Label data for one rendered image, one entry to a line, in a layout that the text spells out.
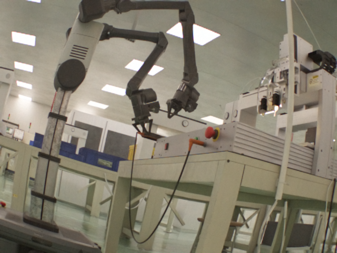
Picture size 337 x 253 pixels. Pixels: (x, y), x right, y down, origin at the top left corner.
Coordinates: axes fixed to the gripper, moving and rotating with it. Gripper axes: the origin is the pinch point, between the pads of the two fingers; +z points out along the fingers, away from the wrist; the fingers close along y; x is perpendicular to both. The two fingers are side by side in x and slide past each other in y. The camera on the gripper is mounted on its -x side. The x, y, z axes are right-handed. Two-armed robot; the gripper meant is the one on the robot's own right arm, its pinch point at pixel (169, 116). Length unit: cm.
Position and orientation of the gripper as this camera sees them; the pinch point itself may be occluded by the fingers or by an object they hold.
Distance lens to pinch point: 201.6
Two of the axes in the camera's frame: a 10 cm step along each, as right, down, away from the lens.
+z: -4.3, 8.6, -2.8
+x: -7.8, -5.0, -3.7
